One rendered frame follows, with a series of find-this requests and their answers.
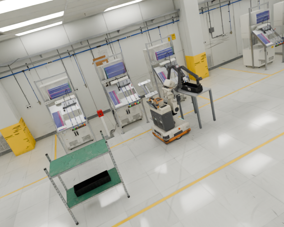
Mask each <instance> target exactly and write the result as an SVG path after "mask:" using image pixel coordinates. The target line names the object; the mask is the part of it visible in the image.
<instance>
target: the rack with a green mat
mask: <svg viewBox="0 0 284 227"><path fill-rule="evenodd" d="M100 133H101V135H102V138H103V139H101V140H99V141H96V142H94V143H92V144H89V145H87V146H85V147H83V148H80V149H78V150H76V151H74V152H71V153H69V154H67V155H64V156H62V157H60V158H58V159H55V160H53V161H51V159H50V157H49V155H48V154H45V155H46V157H47V159H48V160H49V162H50V169H49V172H48V171H47V169H46V168H44V171H45V173H46V175H47V176H48V178H49V180H50V182H51V183H52V185H53V187H54V188H55V190H56V191H57V193H58V195H59V197H60V198H61V200H62V201H63V203H64V205H65V207H66V208H67V210H68V212H69V213H70V215H71V217H72V218H73V220H74V222H75V224H76V225H78V222H77V220H76V218H75V216H74V215H73V213H72V211H71V209H72V208H74V207H76V206H78V205H80V204H82V203H84V202H86V201H88V200H90V199H92V198H94V197H96V196H98V195H100V194H102V193H104V192H106V191H108V190H110V189H112V188H114V187H116V186H118V185H120V184H123V186H124V189H125V191H126V194H127V197H128V198H130V195H129V194H128V191H127V189H126V186H125V184H124V181H123V179H122V177H121V174H120V172H119V169H118V167H117V164H116V162H115V159H114V157H113V155H112V152H111V150H110V147H109V145H108V142H107V141H106V140H105V138H104V135H103V133H102V130H100ZM107 153H109V154H110V157H111V159H112V162H113V164H114V168H112V169H110V170H108V173H109V176H110V178H111V181H110V182H108V183H106V184H104V185H102V186H100V187H98V188H96V189H93V190H91V191H89V192H87V193H85V194H83V195H81V196H79V197H77V196H76V194H75V193H74V187H72V188H70V189H67V187H66V185H65V184H64V182H63V180H62V178H61V177H60V175H61V174H63V173H66V172H68V171H70V170H72V169H74V168H77V167H79V166H81V165H83V164H85V163H88V162H90V161H92V160H94V159H97V158H99V157H101V156H103V155H105V154H107ZM55 177H58V178H59V180H60V182H61V183H62V185H63V187H64V189H65V190H66V198H67V202H66V201H65V200H64V198H63V196H62V194H61V193H60V191H59V189H58V187H57V186H56V184H55V182H54V181H53V178H55Z"/></svg>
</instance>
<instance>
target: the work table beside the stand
mask: <svg viewBox="0 0 284 227"><path fill-rule="evenodd" d="M202 88H203V90H202V91H200V92H198V93H194V92H190V91H186V90H182V89H181V88H180V89H179V90H178V92H179V93H181V94H185V95H188V96H191V97H192V103H193V107H194V112H195V114H197V118H198V123H199V128H200V129H201V128H202V124H201V119H200V114H199V109H198V104H197V98H196V96H199V95H201V94H203V93H205V92H207V91H209V96H210V101H211V109H212V115H213V121H216V118H215V111H214V104H213V98H212V92H211V88H208V87H204V86H203V87H202ZM178 104H179V109H180V114H181V118H182V119H183V120H184V118H183V112H182V108H181V103H180V101H179V102H178Z"/></svg>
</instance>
